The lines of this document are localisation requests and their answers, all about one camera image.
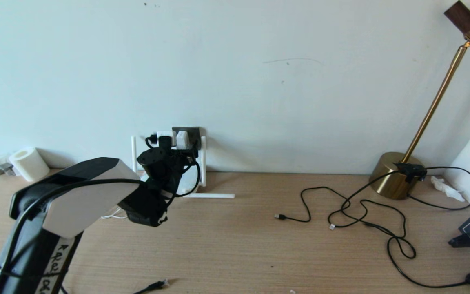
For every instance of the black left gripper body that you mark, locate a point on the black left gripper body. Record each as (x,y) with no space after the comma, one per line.
(176,167)

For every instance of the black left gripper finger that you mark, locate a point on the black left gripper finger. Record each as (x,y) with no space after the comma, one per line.
(192,154)
(174,150)

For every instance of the white power adapter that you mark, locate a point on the white power adapter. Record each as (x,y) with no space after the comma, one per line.
(182,140)

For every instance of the white router with antennas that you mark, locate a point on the white router with antennas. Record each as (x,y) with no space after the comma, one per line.
(203,163)

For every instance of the white toilet paper roll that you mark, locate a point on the white toilet paper roll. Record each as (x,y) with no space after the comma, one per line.
(29,163)

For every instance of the small clear plastic container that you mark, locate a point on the small clear plastic container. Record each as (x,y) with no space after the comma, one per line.
(0,161)

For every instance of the gold desk lamp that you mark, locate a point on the gold desk lamp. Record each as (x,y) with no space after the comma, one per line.
(390,179)

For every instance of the crumpled white tissue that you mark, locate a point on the crumpled white tissue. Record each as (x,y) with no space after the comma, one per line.
(447,188)

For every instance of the black clip stand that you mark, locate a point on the black clip stand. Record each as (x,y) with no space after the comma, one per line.
(459,241)

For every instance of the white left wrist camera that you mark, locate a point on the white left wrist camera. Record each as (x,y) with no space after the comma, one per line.
(170,134)

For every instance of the grey wall socket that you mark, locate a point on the grey wall socket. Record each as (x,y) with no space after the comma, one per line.
(195,136)

